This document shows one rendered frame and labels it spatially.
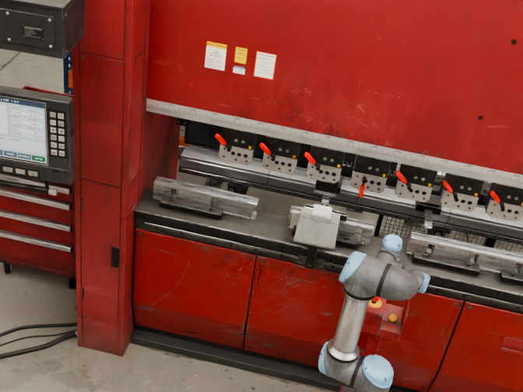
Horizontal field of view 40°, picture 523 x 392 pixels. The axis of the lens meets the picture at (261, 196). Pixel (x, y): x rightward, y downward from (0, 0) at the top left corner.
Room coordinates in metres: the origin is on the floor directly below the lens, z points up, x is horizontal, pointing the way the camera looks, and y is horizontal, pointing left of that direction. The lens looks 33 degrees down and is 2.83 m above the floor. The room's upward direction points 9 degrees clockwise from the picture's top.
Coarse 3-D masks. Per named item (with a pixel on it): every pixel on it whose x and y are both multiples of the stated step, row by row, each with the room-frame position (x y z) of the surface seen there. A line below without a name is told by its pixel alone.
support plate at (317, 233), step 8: (304, 208) 2.75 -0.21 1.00; (304, 216) 2.69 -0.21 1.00; (336, 216) 2.73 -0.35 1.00; (304, 224) 2.63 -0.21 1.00; (312, 224) 2.64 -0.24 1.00; (320, 224) 2.65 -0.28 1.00; (328, 224) 2.66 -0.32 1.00; (296, 232) 2.56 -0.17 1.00; (304, 232) 2.57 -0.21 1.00; (312, 232) 2.58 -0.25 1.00; (320, 232) 2.59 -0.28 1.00; (328, 232) 2.60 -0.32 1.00; (336, 232) 2.61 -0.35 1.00; (296, 240) 2.50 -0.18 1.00; (304, 240) 2.51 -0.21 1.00; (312, 240) 2.52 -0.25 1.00; (320, 240) 2.53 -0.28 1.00; (328, 240) 2.53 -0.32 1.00; (328, 248) 2.49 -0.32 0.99
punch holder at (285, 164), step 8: (272, 144) 2.76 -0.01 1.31; (280, 144) 2.76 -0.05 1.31; (288, 144) 2.75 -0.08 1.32; (296, 144) 2.75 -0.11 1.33; (264, 152) 2.77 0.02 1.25; (272, 152) 2.76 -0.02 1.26; (280, 152) 2.76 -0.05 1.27; (288, 152) 2.75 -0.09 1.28; (296, 152) 2.75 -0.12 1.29; (264, 160) 2.76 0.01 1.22; (280, 160) 2.75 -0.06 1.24; (288, 160) 2.75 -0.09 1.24; (296, 160) 2.75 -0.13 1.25; (272, 168) 2.76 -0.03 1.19; (280, 168) 2.75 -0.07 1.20; (288, 168) 2.75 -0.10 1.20
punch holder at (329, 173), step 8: (312, 152) 2.74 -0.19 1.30; (320, 152) 2.74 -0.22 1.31; (328, 152) 2.73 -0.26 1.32; (336, 152) 2.73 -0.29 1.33; (344, 152) 2.73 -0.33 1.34; (320, 160) 2.74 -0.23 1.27; (328, 160) 2.73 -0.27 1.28; (336, 160) 2.73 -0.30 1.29; (312, 168) 2.74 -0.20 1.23; (320, 168) 2.73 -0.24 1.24; (328, 168) 2.73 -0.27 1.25; (336, 168) 2.73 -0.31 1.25; (312, 176) 2.74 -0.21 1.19; (320, 176) 2.73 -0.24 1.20; (328, 176) 2.73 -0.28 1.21; (336, 176) 2.73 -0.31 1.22
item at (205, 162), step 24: (192, 168) 3.08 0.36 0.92; (216, 168) 3.06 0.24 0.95; (240, 168) 3.06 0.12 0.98; (264, 168) 3.08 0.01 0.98; (288, 192) 3.03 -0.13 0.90; (312, 192) 3.01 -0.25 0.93; (384, 192) 3.03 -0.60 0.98; (408, 216) 2.96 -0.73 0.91; (432, 216) 2.95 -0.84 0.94; (456, 216) 2.94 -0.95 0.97; (480, 216) 2.94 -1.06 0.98; (504, 240) 2.92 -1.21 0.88
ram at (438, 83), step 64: (192, 0) 2.81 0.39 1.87; (256, 0) 2.78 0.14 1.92; (320, 0) 2.75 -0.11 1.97; (384, 0) 2.73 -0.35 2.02; (448, 0) 2.70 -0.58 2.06; (512, 0) 2.68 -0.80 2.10; (192, 64) 2.80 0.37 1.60; (320, 64) 2.75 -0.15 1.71; (384, 64) 2.72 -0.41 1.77; (448, 64) 2.69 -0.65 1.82; (512, 64) 2.67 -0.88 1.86; (256, 128) 2.77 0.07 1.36; (320, 128) 2.74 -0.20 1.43; (384, 128) 2.71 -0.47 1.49; (448, 128) 2.69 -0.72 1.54; (512, 128) 2.66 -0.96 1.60
